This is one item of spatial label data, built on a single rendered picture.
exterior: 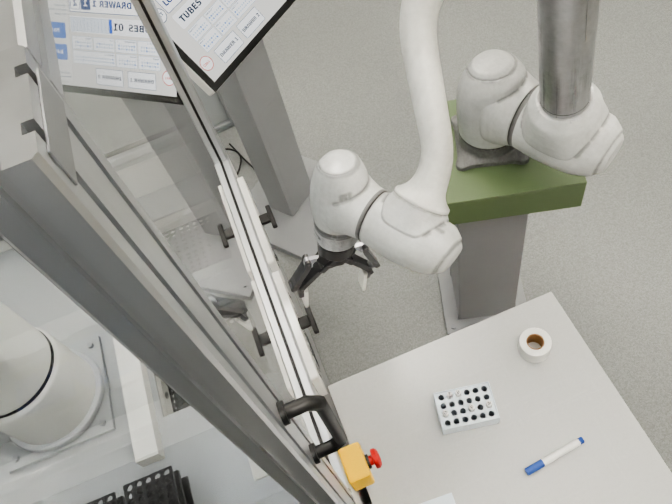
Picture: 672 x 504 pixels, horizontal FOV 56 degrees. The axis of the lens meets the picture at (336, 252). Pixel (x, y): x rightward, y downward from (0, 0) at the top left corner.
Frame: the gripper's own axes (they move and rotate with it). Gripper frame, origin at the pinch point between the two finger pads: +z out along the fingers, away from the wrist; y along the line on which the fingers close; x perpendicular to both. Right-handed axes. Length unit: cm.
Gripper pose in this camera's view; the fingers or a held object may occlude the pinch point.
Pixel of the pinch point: (333, 291)
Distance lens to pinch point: 142.8
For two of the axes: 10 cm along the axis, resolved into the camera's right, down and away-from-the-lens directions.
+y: -9.4, 2.6, -2.3
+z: -0.3, 5.9, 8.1
